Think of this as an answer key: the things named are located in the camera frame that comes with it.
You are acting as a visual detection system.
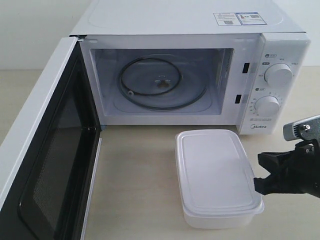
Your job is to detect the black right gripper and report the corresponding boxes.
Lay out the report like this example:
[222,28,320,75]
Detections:
[253,139,320,198]

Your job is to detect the white plastic lidded container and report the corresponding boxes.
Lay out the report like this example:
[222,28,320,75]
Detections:
[175,129,265,229]

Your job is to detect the white microwave door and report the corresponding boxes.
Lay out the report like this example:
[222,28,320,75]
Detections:
[0,36,101,240]

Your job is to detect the white microwave oven body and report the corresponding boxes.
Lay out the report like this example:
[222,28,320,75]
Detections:
[70,0,311,135]

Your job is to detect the white lower timer knob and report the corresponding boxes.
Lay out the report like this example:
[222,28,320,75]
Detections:
[254,96,280,117]

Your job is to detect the white upper power knob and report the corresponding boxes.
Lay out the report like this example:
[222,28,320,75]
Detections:
[264,63,293,88]

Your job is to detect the warning label sticker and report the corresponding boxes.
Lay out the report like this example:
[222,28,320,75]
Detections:
[213,12,267,26]

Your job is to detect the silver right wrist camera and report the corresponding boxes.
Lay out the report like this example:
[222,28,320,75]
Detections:
[282,115,320,144]

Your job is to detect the black turntable roller ring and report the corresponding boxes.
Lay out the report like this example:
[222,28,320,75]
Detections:
[119,57,183,97]

